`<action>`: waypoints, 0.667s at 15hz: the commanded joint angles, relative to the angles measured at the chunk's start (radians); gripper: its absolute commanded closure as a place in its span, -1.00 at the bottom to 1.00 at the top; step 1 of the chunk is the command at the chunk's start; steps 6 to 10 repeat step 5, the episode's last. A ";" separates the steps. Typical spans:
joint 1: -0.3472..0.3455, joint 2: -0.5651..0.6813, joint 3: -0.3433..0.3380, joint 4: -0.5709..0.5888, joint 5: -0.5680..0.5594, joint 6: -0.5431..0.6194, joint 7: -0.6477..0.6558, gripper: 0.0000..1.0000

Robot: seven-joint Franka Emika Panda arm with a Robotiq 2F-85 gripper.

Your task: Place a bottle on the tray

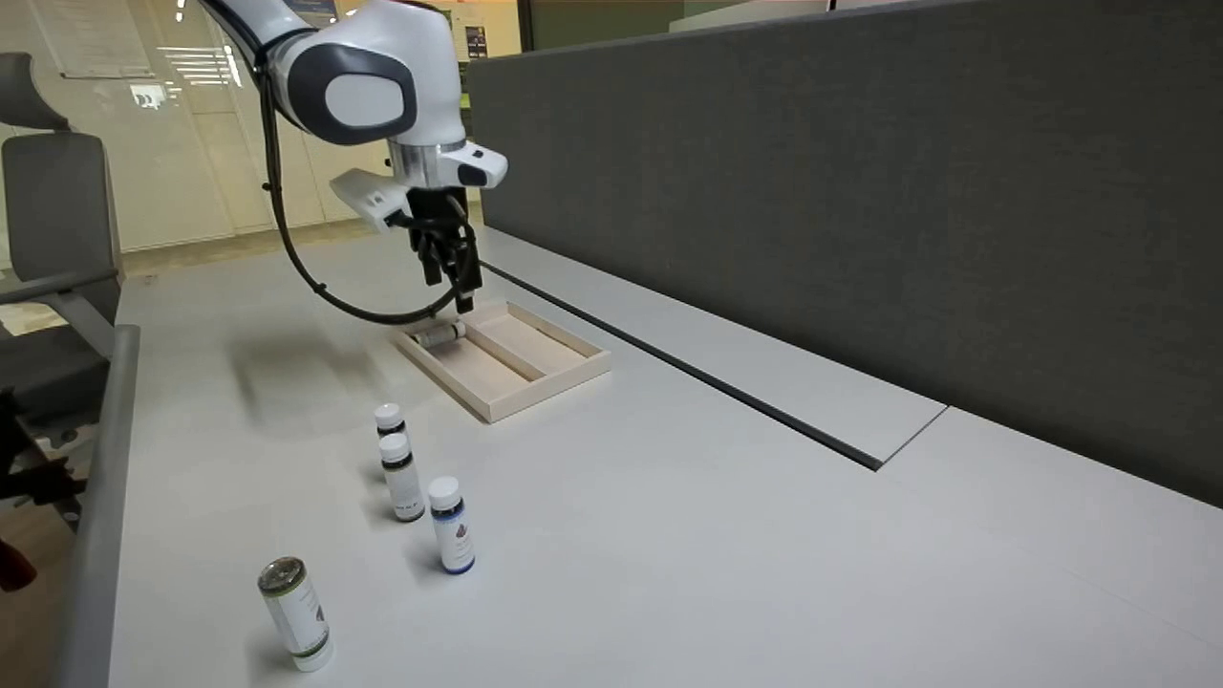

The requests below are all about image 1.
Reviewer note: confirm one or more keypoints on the wooden tray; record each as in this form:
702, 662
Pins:
506, 368

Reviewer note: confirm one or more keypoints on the small bottle lying flat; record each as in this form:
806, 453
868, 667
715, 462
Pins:
439, 334

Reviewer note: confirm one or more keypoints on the white-capped bottle blue band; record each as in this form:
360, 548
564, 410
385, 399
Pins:
452, 530

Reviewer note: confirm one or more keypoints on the white-capped bottle white label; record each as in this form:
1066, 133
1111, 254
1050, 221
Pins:
403, 483

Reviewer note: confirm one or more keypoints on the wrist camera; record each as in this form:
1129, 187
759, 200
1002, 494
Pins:
368, 196

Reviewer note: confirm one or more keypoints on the grey office chair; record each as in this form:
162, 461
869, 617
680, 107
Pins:
62, 205

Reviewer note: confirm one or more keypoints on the small white-capped dark bottle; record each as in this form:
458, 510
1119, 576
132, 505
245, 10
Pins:
390, 419

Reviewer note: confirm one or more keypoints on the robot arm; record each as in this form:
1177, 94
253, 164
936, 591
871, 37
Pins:
363, 57

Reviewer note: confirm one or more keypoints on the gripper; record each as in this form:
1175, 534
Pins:
438, 208

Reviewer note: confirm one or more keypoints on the grey desk partition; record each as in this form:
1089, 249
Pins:
860, 210

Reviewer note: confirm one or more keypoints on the metal-capped bottle green band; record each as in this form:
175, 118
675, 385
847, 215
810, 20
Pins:
298, 616

